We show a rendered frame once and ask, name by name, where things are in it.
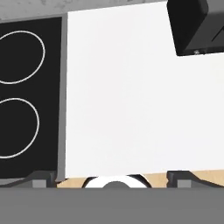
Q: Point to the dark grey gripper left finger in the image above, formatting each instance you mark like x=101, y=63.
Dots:
x=39, y=178

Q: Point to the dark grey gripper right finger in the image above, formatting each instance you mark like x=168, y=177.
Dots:
x=182, y=178

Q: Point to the white and black round object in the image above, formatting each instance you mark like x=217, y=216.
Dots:
x=116, y=181

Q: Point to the black box-shaped appliance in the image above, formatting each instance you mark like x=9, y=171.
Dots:
x=198, y=26

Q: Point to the black hob with grey frame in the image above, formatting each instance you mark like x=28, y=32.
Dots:
x=29, y=96

